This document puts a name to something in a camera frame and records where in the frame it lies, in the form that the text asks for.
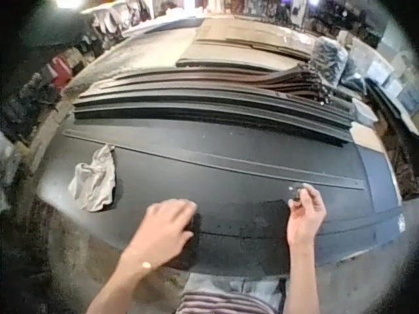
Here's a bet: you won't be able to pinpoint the person's right hand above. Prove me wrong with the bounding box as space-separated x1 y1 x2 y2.
286 186 327 248

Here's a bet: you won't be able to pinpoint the person's left hand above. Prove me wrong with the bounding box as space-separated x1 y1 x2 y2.
129 199 199 266

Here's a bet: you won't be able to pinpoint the small black round object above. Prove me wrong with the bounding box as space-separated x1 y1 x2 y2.
289 183 307 202

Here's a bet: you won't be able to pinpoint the black textured leather sheet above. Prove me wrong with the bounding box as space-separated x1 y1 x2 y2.
173 198 293 279

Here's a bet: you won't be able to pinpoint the black leather belt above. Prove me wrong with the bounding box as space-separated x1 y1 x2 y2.
196 212 405 239

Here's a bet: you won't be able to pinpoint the crumpled white cloth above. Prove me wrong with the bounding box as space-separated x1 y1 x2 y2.
67 145 117 213

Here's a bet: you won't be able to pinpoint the large black work mat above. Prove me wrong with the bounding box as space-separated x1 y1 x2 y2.
37 117 407 271

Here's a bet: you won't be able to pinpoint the long black leather strip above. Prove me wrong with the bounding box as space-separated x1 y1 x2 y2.
64 129 367 191

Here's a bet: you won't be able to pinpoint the beige cardboard piece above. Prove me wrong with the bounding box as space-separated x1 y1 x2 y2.
350 126 386 153

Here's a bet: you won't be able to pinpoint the stack of black belts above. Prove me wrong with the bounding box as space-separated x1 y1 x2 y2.
72 86 356 148

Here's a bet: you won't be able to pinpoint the white plastic container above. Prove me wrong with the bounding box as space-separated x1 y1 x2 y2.
350 97 377 128

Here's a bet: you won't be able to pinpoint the stack of brown belts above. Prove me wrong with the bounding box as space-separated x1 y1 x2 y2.
98 63 331 105

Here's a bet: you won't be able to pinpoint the clear plastic bags of goods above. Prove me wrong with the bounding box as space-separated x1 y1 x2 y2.
310 35 348 86

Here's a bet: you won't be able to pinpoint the heap of boxes and packets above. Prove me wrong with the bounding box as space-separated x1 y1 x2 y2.
340 29 419 138

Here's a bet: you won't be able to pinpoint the shelf of dark goods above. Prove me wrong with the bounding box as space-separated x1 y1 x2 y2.
0 42 86 145

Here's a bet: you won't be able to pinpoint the stack of cardboard sheets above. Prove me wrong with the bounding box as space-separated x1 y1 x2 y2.
175 16 315 71

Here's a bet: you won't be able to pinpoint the row of hanging bags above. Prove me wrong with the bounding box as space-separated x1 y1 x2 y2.
81 2 155 50

